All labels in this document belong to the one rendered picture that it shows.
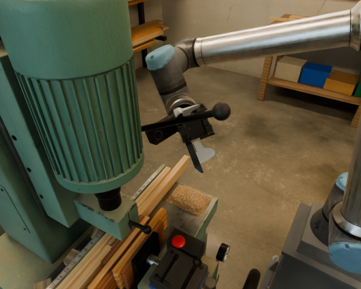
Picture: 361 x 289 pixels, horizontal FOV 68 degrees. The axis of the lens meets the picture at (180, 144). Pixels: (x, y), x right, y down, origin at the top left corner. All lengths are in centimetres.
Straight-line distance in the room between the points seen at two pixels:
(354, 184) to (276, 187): 146
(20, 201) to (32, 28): 46
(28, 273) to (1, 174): 37
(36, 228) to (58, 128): 42
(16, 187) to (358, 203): 85
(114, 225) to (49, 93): 34
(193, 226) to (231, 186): 141
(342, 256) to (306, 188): 142
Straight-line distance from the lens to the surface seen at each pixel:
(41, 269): 94
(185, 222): 82
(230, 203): 208
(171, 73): 80
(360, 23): 79
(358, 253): 96
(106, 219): 64
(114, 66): 40
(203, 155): 64
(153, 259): 69
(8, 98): 54
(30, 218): 78
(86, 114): 41
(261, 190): 222
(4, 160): 67
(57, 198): 66
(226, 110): 50
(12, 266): 99
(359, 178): 83
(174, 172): 90
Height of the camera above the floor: 156
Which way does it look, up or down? 37 degrees down
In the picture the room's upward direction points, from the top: straight up
